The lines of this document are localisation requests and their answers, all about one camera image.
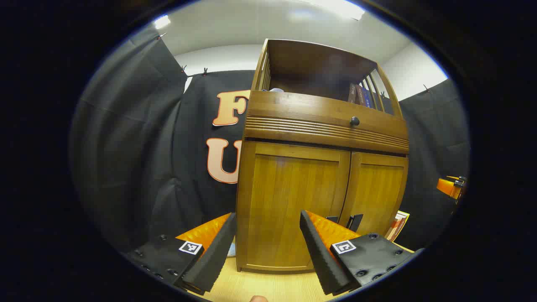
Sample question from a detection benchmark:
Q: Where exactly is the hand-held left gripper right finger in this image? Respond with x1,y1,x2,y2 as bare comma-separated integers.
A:
299,210,425,296

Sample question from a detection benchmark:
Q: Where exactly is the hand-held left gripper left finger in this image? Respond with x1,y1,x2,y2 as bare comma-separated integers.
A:
126,212,238,296

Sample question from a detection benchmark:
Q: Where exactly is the wooden cabinet door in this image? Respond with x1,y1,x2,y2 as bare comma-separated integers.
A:
238,141,351,271
338,152,408,237

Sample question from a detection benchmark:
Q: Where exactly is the wooden double-door shoe cabinet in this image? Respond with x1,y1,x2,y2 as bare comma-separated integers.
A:
235,39,410,274

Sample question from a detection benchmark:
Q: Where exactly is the wooden cabinet drawer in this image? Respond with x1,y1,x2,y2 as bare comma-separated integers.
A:
245,91,409,154

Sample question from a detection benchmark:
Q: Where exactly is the colourful magazine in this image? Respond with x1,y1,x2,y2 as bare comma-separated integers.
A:
385,211,410,242

